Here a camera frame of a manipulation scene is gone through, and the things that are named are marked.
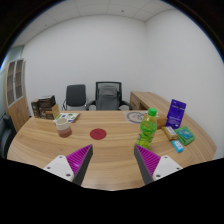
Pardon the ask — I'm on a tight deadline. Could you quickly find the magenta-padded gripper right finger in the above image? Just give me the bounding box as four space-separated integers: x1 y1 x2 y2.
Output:
133 144 184 185

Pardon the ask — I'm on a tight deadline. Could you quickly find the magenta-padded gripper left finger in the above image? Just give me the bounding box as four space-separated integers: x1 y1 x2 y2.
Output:
43 144 94 186

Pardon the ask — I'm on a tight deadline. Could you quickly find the green drink bottle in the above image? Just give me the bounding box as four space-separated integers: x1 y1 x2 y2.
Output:
135 107 158 150

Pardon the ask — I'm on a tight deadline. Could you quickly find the small blue box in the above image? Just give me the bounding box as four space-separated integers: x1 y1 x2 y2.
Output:
171 139 185 154

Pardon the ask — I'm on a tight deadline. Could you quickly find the tan flat box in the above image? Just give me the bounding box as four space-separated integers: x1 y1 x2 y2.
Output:
161 125 179 141

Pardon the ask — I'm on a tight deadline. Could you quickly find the white and brown cup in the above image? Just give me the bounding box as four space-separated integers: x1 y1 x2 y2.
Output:
53 117 73 139

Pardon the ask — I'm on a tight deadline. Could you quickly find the green flat box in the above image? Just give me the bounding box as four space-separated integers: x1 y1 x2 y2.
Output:
174 125 196 146

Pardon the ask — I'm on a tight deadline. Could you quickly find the round red coaster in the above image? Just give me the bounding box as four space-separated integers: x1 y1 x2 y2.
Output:
89 128 108 141

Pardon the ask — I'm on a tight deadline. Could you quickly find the printed sticker sheet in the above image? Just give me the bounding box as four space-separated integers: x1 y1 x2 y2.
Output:
54 112 81 124

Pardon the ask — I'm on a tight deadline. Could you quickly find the purple package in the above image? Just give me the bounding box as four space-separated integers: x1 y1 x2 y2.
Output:
165 98 187 130

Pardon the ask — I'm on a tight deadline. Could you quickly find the brown cardboard box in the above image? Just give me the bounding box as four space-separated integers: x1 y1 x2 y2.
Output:
39 104 60 120

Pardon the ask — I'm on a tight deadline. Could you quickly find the dark brown carton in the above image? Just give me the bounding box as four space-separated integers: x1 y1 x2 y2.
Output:
30 98 41 118

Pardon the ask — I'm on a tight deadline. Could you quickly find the black armchair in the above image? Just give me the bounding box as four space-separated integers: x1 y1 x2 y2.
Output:
0 114 18 159

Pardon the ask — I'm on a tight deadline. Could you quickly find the wooden side desk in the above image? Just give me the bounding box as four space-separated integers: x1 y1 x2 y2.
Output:
129 91 187 116

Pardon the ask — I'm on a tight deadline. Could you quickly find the black mesh office chair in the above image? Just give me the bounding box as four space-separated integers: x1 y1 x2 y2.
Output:
85 81 134 112

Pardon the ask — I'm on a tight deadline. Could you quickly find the wooden shelf cabinet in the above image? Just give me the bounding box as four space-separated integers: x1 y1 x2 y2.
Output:
3 58 30 133

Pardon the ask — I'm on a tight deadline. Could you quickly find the grey backpack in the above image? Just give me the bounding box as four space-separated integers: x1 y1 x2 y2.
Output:
96 85 120 111

